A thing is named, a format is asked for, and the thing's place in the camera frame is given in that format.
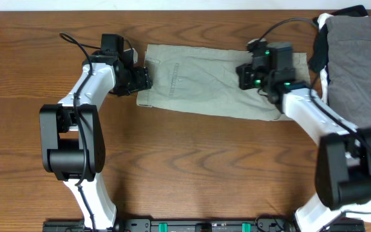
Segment khaki green shorts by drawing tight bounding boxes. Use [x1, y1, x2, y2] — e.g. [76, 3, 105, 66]
[136, 44, 311, 122]

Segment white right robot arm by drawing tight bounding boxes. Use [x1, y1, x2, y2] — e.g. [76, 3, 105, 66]
[236, 61, 371, 231]

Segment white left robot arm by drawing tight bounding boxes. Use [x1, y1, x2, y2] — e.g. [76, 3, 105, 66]
[39, 59, 151, 231]

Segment black folded garment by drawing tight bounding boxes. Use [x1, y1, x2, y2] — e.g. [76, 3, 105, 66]
[308, 5, 368, 73]

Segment grey folded shorts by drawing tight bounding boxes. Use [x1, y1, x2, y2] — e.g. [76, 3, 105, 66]
[326, 16, 371, 128]

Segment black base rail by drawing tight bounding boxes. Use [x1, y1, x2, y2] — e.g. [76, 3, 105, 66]
[42, 217, 366, 232]

